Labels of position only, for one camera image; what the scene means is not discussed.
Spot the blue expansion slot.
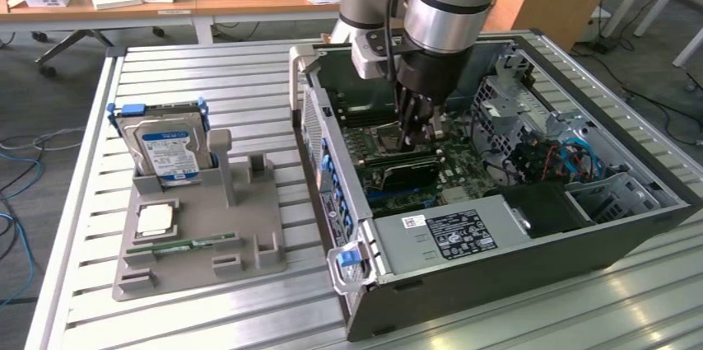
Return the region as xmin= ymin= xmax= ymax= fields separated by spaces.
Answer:
xmin=365 ymin=184 xmax=427 ymax=202

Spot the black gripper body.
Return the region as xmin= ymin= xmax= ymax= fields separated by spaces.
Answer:
xmin=395 ymin=51 xmax=473 ymax=107

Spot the silver CPU chip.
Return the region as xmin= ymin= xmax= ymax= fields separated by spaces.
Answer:
xmin=134 ymin=204 xmax=178 ymax=240

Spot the black graphics card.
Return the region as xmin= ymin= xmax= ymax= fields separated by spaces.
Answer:
xmin=362 ymin=158 xmax=445 ymax=194

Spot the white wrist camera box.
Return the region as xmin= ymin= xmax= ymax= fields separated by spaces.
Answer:
xmin=351 ymin=30 xmax=407 ymax=79

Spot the hard disk with blue bracket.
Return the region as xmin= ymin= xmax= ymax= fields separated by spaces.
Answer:
xmin=103 ymin=96 xmax=219 ymax=186

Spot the CPU socket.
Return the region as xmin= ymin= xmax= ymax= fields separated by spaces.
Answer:
xmin=370 ymin=121 xmax=411 ymax=154

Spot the red wire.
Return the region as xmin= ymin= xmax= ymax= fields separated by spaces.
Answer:
xmin=537 ymin=139 xmax=566 ymax=181

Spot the white table frame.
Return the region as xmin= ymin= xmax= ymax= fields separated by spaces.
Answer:
xmin=601 ymin=0 xmax=703 ymax=68

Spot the blue case latch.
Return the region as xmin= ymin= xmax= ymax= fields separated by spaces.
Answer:
xmin=334 ymin=247 xmax=362 ymax=271

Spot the green motherboard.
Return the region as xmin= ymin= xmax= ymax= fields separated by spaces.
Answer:
xmin=327 ymin=86 xmax=510 ymax=219

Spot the grey plastic parts rack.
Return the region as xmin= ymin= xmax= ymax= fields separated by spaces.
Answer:
xmin=110 ymin=127 xmax=290 ymax=304

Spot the black open PC case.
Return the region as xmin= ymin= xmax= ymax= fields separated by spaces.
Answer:
xmin=290 ymin=35 xmax=700 ymax=343

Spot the black wheeled chair base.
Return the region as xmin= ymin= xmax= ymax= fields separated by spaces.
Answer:
xmin=34 ymin=28 xmax=117 ymax=77

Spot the silver disk bay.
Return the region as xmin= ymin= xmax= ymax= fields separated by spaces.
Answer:
xmin=564 ymin=170 xmax=664 ymax=226

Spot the grey power supply unit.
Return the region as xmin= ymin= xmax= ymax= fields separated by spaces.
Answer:
xmin=373 ymin=195 xmax=533 ymax=277

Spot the black camera cable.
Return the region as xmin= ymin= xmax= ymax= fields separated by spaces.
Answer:
xmin=383 ymin=0 xmax=417 ymax=82

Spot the grey floor cable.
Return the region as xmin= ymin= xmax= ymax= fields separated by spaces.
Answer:
xmin=0 ymin=127 xmax=85 ymax=153

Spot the blue floor cable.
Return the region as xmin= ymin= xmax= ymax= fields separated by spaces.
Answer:
xmin=0 ymin=152 xmax=43 ymax=306

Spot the black wire bundle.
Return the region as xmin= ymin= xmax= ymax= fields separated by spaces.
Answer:
xmin=502 ymin=138 xmax=552 ymax=184

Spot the green RAM stick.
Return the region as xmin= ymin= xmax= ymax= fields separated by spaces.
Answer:
xmin=125 ymin=232 xmax=238 ymax=255
xmin=359 ymin=150 xmax=445 ymax=169

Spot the blue wire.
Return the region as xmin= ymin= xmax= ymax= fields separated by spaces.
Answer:
xmin=557 ymin=135 xmax=606 ymax=183

